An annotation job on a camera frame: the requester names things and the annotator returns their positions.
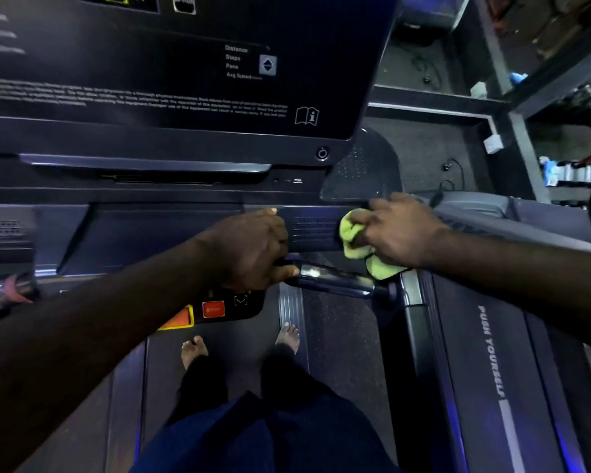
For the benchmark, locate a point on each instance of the person's left foot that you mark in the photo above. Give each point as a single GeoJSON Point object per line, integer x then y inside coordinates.
{"type": "Point", "coordinates": [193, 350]}

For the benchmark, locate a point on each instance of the person's left thumb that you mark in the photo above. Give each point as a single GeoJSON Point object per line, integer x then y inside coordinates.
{"type": "Point", "coordinates": [281, 275]}

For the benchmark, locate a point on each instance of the grey metal rack frame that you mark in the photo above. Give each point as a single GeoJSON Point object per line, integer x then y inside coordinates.
{"type": "Point", "coordinates": [527, 142]}

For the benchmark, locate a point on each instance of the person's right foot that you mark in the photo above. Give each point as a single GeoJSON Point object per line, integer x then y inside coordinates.
{"type": "Point", "coordinates": [287, 337]}

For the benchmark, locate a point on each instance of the person's black trousers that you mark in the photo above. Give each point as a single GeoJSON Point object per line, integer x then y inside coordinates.
{"type": "Point", "coordinates": [276, 374]}

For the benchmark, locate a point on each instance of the person's navy shirt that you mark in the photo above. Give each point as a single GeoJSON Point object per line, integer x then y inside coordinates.
{"type": "Point", "coordinates": [276, 438]}

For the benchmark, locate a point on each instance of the person's right forearm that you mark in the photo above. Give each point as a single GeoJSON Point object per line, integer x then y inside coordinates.
{"type": "Point", "coordinates": [527, 280]}

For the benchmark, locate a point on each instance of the white bottle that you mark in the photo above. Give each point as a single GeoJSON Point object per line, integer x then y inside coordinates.
{"type": "Point", "coordinates": [478, 90]}

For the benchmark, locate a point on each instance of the row of chrome dumbbells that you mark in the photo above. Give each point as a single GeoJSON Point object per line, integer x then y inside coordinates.
{"type": "Point", "coordinates": [578, 169]}

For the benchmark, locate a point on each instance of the black treadmill console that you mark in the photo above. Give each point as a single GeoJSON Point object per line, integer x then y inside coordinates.
{"type": "Point", "coordinates": [177, 93]}

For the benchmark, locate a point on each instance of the person's right hand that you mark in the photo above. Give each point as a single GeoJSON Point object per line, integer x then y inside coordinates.
{"type": "Point", "coordinates": [404, 231]}

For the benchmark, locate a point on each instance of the person's left hand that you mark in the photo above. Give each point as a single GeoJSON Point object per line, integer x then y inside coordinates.
{"type": "Point", "coordinates": [248, 251]}

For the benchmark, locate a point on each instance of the black treadmill running belt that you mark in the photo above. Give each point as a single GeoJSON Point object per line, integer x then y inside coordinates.
{"type": "Point", "coordinates": [344, 349]}

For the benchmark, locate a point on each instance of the grey neighbouring treadmill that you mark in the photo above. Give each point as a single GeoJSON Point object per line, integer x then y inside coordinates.
{"type": "Point", "coordinates": [473, 349]}

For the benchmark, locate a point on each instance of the white small box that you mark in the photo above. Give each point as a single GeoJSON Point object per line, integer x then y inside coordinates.
{"type": "Point", "coordinates": [493, 143]}

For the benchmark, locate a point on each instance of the person's right fingers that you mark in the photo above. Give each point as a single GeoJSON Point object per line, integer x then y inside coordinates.
{"type": "Point", "coordinates": [367, 226]}

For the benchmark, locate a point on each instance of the red safety clip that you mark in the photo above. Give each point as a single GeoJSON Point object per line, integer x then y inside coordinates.
{"type": "Point", "coordinates": [15, 290]}

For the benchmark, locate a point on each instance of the blue small cloth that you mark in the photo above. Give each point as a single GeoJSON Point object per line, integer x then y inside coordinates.
{"type": "Point", "coordinates": [517, 77]}

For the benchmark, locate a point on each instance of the red stop button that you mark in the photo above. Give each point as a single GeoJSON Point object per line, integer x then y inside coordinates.
{"type": "Point", "coordinates": [213, 309]}

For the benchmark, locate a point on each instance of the green microfibre cloth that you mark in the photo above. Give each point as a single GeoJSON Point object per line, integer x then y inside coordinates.
{"type": "Point", "coordinates": [348, 231]}

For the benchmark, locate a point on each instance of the person's foot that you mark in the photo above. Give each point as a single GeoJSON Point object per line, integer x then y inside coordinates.
{"type": "Point", "coordinates": [193, 350]}
{"type": "Point", "coordinates": [287, 337]}

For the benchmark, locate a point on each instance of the person's left forearm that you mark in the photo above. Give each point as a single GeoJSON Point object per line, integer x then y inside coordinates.
{"type": "Point", "coordinates": [88, 339]}

